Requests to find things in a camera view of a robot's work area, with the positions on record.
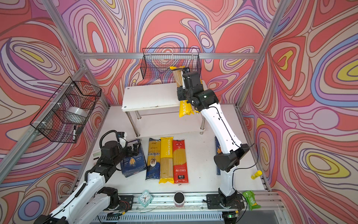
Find silver tape roll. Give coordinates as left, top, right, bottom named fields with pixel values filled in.
left=65, top=106, right=88, bottom=121

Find small round speaker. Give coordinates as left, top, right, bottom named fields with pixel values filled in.
left=173, top=192, right=185, bottom=207

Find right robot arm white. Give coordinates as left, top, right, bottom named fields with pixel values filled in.
left=172, top=67, right=250, bottom=207

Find green snack packet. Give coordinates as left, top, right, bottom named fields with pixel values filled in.
left=242, top=190, right=261, bottom=211

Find teal alarm clock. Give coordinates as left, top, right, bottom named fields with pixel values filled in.
left=138, top=190, right=153, bottom=208

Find white calculator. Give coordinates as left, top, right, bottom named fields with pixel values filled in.
left=92, top=150, right=101, bottom=165

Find yellow glue stick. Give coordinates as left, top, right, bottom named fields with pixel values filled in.
left=251, top=170, right=263, bottom=180

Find dark blue pasta box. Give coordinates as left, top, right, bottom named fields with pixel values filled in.
left=120, top=139, right=147, bottom=177

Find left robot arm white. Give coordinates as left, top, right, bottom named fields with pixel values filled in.
left=35, top=140, right=142, bottom=224

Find red spaghetti pack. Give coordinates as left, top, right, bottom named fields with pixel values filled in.
left=172, top=140, right=189, bottom=184

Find dark blue spaghetti pack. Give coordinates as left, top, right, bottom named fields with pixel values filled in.
left=214, top=136, right=222, bottom=176

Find white two-tier shelf rack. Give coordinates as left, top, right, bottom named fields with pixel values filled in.
left=122, top=83, right=206, bottom=138

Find blue yellow Ankara spaghetti pack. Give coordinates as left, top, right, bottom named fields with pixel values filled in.
left=145, top=138, right=161, bottom=180

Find yellow Pastatime spaghetti pack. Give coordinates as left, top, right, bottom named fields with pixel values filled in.
left=159, top=137, right=174, bottom=184

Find black wire basket back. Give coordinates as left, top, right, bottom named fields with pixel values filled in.
left=140, top=47, right=201, bottom=83

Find black wire basket left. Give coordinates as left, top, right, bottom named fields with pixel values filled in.
left=30, top=77, right=102, bottom=143

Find black wire basket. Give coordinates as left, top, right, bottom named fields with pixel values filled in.
left=30, top=77, right=102, bottom=143
left=140, top=47, right=201, bottom=83

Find black marker pen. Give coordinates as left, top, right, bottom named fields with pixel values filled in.
left=72, top=125, right=76, bottom=142

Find aluminium frame profiles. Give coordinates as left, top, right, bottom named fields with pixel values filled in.
left=0, top=0, right=293, bottom=224

